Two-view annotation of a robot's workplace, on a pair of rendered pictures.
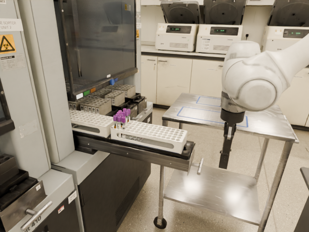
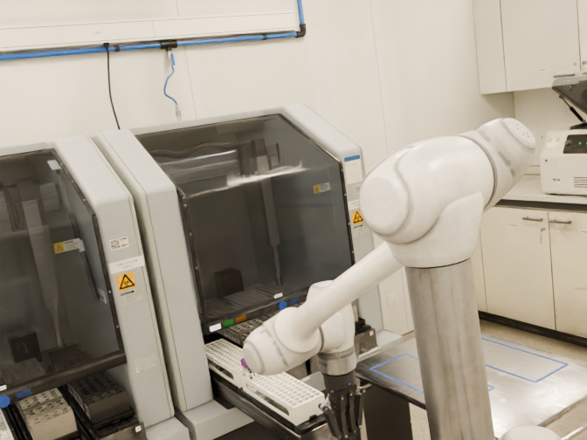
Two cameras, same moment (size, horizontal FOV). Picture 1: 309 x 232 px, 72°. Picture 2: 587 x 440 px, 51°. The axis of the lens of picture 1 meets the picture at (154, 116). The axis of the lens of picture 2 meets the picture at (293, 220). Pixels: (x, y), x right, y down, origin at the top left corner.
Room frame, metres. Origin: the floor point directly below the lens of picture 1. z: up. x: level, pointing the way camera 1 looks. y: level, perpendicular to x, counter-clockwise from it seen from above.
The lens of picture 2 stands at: (-0.43, -1.08, 1.62)
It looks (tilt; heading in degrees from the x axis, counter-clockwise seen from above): 11 degrees down; 39
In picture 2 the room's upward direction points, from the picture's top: 8 degrees counter-clockwise
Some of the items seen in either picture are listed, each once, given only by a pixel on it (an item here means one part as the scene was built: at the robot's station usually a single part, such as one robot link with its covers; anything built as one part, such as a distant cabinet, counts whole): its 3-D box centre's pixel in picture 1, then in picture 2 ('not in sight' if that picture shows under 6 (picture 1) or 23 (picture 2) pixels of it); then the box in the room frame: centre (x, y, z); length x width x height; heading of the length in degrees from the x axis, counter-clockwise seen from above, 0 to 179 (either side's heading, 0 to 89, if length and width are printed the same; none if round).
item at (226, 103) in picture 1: (234, 101); (336, 358); (0.66, -0.26, 1.03); 0.09 x 0.09 x 0.06
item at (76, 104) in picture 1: (82, 104); (252, 334); (1.04, 0.39, 0.85); 0.12 x 0.02 x 0.06; 161
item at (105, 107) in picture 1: (104, 108); not in sight; (1.00, 0.26, 0.85); 0.12 x 0.02 x 0.06; 161
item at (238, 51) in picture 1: (241, 68); (326, 316); (0.64, -0.26, 1.14); 0.13 x 0.11 x 0.16; 169
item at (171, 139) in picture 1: (148, 136); (281, 394); (0.75, 0.02, 0.83); 0.30 x 0.10 x 0.06; 71
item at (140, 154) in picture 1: (119, 141); (260, 395); (0.80, 0.15, 0.78); 0.73 x 0.14 x 0.09; 71
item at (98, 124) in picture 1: (83, 123); (231, 363); (0.86, 0.32, 0.83); 0.30 x 0.10 x 0.06; 71
